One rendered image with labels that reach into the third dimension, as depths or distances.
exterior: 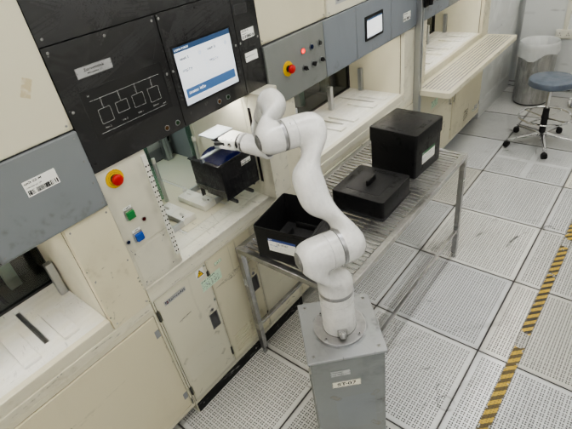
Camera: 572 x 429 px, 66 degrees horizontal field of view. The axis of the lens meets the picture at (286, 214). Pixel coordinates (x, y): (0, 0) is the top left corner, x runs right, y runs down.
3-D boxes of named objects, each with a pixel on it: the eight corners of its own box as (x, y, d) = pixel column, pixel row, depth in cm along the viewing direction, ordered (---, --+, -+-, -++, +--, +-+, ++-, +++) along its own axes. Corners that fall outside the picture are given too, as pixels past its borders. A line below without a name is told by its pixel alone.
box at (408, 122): (414, 180, 233) (416, 136, 219) (369, 167, 251) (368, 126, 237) (441, 157, 249) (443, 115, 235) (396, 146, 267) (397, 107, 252)
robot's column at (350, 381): (389, 461, 192) (388, 350, 149) (326, 472, 192) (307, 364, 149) (372, 403, 215) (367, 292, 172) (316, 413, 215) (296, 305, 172)
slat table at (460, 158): (352, 406, 215) (342, 296, 172) (261, 351, 249) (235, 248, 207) (456, 255, 292) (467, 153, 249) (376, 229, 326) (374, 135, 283)
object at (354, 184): (383, 222, 207) (383, 199, 200) (331, 206, 224) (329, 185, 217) (411, 191, 225) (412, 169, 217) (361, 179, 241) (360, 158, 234)
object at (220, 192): (227, 210, 198) (211, 146, 180) (197, 199, 210) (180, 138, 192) (263, 185, 212) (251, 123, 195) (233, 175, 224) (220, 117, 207)
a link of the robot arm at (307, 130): (317, 271, 145) (360, 253, 149) (331, 274, 133) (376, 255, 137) (267, 126, 142) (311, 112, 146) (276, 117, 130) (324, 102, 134)
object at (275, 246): (258, 255, 199) (251, 225, 190) (288, 221, 218) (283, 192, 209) (312, 271, 186) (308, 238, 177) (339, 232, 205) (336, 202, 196)
